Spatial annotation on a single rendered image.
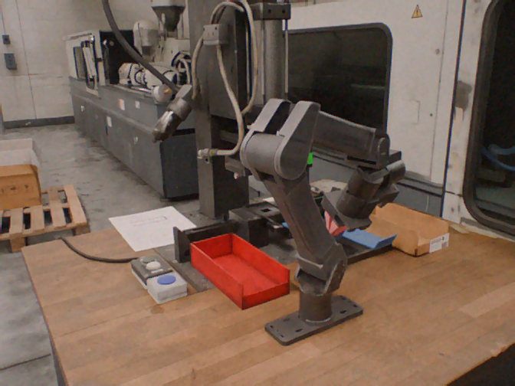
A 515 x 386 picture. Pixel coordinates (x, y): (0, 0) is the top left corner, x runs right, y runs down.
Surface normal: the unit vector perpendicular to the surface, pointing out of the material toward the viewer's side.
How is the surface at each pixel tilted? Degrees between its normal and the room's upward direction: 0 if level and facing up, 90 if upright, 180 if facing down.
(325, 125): 89
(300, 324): 0
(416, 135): 90
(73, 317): 0
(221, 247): 90
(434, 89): 90
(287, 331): 0
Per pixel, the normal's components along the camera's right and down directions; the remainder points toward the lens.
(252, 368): -0.02, -0.95
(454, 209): -0.87, 0.16
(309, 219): 0.63, 0.25
